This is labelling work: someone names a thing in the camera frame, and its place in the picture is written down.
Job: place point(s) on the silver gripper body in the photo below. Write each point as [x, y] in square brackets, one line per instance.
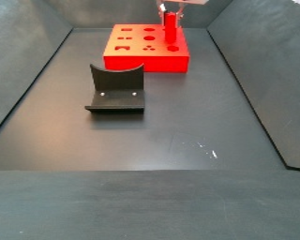
[195, 2]

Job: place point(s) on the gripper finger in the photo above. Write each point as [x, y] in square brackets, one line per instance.
[179, 12]
[162, 9]

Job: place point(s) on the red star peg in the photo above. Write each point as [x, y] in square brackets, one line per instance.
[170, 25]

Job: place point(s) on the red shape sorter block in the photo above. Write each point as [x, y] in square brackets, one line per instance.
[138, 44]

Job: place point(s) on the black curved holder bracket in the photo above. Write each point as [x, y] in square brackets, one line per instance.
[119, 90]

